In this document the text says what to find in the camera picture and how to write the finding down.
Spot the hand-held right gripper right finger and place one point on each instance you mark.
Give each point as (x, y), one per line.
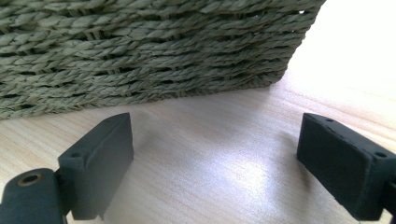
(342, 161)

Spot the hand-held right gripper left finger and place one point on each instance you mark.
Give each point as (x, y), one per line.
(99, 161)

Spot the green woven basket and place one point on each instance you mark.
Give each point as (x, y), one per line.
(149, 53)

